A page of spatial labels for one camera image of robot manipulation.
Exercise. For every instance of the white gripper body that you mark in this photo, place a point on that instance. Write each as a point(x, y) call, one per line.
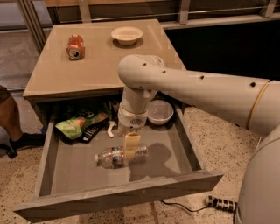
point(131, 120)

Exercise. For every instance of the clear plastic water bottle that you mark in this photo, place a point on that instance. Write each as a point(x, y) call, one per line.
point(118, 157)

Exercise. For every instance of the person leg with shoe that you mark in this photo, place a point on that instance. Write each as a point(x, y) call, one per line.
point(10, 121)

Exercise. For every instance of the metal window railing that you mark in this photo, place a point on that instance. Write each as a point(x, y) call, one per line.
point(171, 14)

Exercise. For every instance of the black snack bar wrapper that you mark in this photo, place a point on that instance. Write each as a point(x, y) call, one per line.
point(90, 132)

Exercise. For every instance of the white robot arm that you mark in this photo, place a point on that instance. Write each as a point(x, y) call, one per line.
point(251, 103)

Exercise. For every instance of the green chip bag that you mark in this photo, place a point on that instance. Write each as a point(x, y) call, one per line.
point(73, 127)

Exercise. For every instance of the white plastic toy mushroom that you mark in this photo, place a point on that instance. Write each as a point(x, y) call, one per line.
point(111, 125)

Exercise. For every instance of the orange soda can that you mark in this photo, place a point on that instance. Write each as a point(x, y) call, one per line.
point(75, 47)

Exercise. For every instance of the open grey wooden drawer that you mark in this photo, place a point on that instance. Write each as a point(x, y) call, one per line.
point(70, 182)

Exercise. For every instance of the black white power strip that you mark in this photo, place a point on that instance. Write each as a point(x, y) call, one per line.
point(221, 204)

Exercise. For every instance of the beige side table cabinet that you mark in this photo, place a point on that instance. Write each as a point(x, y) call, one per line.
point(57, 78)

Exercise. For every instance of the cream bowl on counter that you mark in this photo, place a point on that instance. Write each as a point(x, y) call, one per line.
point(127, 35)

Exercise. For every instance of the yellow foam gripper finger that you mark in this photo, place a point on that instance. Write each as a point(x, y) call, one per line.
point(131, 142)

